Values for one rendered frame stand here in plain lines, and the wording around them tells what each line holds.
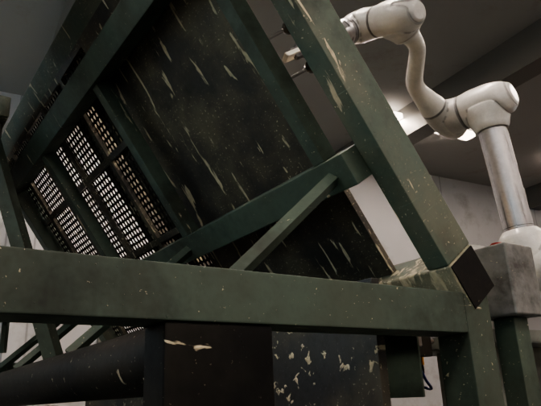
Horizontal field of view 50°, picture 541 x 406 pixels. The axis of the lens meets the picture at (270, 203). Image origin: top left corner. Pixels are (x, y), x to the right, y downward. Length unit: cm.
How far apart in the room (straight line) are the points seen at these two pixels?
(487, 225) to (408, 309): 662
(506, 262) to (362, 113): 54
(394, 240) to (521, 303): 513
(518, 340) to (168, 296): 94
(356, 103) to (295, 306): 50
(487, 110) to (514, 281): 84
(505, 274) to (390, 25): 82
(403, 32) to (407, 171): 66
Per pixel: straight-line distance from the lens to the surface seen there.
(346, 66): 134
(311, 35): 132
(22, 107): 279
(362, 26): 195
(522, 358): 157
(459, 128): 230
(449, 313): 133
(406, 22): 186
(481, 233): 769
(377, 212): 660
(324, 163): 134
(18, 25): 455
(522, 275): 159
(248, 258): 113
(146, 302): 90
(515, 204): 214
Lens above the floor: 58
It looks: 19 degrees up
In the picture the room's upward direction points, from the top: 3 degrees counter-clockwise
